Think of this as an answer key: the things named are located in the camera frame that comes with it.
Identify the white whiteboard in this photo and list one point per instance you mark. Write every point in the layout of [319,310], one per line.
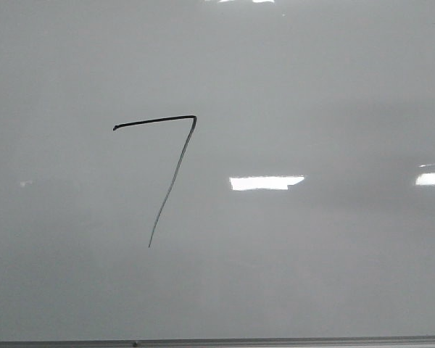
[245,170]

